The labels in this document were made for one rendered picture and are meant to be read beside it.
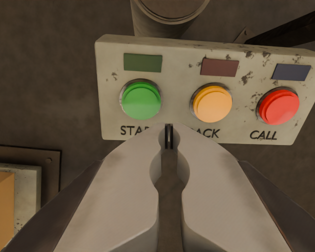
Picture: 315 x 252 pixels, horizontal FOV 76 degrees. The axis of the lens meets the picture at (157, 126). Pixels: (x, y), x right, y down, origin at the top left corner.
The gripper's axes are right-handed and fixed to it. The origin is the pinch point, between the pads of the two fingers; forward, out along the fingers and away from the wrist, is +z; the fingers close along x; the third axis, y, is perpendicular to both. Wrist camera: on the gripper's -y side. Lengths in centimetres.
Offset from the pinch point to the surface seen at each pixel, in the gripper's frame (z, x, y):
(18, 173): 40, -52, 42
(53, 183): 48, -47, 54
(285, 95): 9.8, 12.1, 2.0
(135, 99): 8.1, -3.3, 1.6
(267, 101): 9.8, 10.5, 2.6
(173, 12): 20.8, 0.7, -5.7
